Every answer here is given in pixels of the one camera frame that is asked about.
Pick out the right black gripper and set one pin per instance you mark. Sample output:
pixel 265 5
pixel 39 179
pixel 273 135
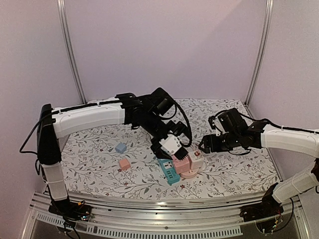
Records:
pixel 211 143

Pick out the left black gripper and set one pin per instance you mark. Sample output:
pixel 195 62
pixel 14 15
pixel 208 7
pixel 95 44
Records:
pixel 159 153

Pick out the teal power strip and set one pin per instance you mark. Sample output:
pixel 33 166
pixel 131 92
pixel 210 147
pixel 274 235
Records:
pixel 169 171

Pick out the white cube socket adapter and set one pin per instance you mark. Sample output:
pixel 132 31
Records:
pixel 196 159

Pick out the pink cube socket adapter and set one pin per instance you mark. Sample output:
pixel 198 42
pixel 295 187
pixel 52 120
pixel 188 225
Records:
pixel 181 166

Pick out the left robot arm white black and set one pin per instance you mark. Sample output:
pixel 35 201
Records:
pixel 146 111

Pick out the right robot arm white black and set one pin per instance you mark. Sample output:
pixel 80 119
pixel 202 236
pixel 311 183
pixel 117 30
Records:
pixel 232 131

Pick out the small pink charger plug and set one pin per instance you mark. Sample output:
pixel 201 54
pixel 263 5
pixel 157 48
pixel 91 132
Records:
pixel 124 164

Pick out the small blue charger plug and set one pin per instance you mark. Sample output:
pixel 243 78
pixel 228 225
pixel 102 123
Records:
pixel 121 148

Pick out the pink round power strip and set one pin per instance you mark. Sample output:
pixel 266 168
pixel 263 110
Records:
pixel 190 173

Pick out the floral table mat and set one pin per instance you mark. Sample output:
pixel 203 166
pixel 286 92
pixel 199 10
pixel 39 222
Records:
pixel 91 165

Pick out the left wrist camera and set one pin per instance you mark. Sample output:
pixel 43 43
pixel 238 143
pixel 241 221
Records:
pixel 173 147

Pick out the aluminium front rail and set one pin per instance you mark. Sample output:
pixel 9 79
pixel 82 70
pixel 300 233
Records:
pixel 212 218

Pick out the right aluminium frame post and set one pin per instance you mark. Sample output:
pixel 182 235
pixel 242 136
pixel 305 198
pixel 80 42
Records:
pixel 261 51

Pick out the aluminium frame post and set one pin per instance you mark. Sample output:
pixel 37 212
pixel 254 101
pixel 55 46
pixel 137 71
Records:
pixel 69 49
pixel 261 51

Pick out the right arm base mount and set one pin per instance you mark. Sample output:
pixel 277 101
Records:
pixel 268 207

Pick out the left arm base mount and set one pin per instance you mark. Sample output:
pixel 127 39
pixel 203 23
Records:
pixel 74 211

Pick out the left aluminium frame post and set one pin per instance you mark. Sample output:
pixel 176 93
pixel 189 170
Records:
pixel 69 49

